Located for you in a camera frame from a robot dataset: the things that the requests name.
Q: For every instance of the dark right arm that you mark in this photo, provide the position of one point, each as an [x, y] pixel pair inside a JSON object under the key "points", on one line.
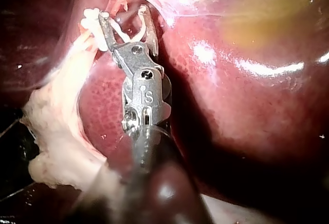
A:
{"points": [[164, 193]]}

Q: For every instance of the dark red liver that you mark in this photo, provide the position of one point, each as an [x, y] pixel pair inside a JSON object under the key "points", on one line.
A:
{"points": [[257, 105]]}

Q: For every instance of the gallbladder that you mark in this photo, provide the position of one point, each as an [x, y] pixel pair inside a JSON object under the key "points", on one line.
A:
{"points": [[257, 16]]}

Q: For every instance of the right arm instrument jaw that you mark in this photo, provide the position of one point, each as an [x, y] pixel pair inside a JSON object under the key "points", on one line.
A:
{"points": [[106, 30], [151, 35]]}

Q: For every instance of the right arm instrument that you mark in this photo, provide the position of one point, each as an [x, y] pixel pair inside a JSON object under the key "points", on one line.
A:
{"points": [[146, 93]]}

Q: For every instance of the white clip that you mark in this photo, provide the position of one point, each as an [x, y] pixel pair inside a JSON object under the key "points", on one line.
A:
{"points": [[130, 39], [90, 21], [100, 41]]}

